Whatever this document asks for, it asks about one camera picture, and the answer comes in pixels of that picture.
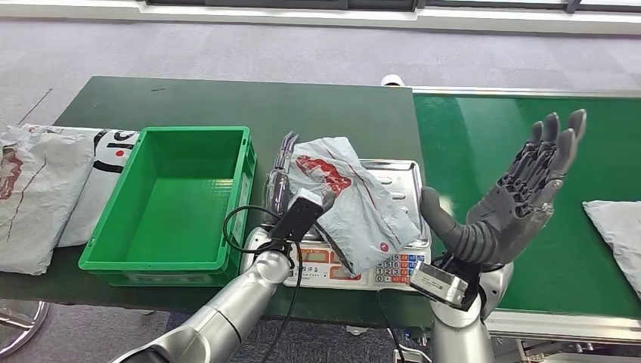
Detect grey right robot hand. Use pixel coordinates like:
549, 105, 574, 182
420, 109, 588, 265

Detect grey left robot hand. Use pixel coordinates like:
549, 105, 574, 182
264, 131, 337, 219

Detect small grey parcel red print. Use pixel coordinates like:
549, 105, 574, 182
287, 136, 422, 278

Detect grey parcel red line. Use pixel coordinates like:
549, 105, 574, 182
582, 200, 641, 302

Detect green conveyor belt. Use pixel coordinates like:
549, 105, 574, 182
409, 85, 641, 346

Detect white parcel black letters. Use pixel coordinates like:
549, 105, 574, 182
22, 124, 141, 249

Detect grey parcel dark red print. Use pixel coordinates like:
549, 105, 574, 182
0, 125, 96, 277

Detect green plastic crate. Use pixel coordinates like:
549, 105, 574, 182
78, 126, 258, 288

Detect white scale with steel tray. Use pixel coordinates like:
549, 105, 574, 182
280, 159, 432, 293

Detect chrome chair base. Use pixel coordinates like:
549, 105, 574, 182
0, 299, 50, 358

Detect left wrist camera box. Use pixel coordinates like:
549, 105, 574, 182
270, 189, 324, 243

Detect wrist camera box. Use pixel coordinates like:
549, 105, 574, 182
409, 260, 482, 312
270, 189, 324, 243

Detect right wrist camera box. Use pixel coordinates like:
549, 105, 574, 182
409, 260, 482, 312

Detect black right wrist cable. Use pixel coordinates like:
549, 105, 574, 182
376, 289, 404, 363

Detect white floor cable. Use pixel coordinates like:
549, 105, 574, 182
392, 343, 432, 363

